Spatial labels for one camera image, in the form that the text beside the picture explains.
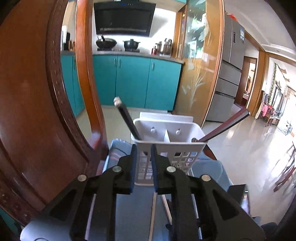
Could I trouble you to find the grey refrigerator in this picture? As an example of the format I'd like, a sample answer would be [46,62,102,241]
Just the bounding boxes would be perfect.
[206,13,247,123]

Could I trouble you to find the wooden chairs with pink garment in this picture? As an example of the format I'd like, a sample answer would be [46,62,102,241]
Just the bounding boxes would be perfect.
[255,91,281,127]

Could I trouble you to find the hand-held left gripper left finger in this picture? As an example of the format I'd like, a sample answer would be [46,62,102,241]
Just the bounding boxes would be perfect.
[45,144,137,241]

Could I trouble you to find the black silver-tipped chopstick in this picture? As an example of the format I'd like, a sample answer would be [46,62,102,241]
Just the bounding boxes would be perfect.
[114,97,142,141]

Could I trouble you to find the green hanging vine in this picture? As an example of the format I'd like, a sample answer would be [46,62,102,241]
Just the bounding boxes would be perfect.
[271,64,277,100]

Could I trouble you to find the wooden door frame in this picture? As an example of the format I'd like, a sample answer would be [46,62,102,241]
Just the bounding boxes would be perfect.
[236,51,266,112]

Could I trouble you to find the blue striped towel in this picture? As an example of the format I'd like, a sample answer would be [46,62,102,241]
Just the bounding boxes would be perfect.
[102,138,233,241]

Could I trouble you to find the white plastic utensil holder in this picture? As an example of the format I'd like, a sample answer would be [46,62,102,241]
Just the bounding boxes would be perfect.
[131,112,207,187]

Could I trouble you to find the black wok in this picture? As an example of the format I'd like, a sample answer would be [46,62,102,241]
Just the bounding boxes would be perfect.
[96,35,117,49]

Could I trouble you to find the dark wooden dining chair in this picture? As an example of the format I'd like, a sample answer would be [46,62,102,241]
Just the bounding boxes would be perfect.
[273,142,296,193]

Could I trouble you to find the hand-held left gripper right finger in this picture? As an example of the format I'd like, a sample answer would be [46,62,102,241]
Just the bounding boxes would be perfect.
[151,144,266,241]

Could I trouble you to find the black lidded pot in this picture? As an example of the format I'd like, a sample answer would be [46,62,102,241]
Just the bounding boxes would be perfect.
[123,39,141,50]

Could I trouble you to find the carved wooden chair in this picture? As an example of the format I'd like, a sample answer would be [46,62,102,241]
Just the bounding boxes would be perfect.
[0,0,110,232]

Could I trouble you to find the reddish brown chopstick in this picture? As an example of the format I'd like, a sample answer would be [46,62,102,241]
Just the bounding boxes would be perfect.
[192,108,251,143]

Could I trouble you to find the pile of mixed chopsticks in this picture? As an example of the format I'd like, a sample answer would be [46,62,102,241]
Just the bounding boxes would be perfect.
[148,192,173,241]

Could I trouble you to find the gas stove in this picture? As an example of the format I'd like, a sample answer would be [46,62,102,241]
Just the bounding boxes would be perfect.
[97,47,140,52]

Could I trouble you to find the teal base cabinets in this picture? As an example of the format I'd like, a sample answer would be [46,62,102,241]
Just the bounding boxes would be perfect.
[60,54,182,116]

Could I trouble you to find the wood framed glass door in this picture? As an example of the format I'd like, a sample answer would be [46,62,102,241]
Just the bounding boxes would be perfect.
[172,0,225,128]

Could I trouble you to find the black range hood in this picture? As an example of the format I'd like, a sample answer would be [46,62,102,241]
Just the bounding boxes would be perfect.
[94,0,156,37]

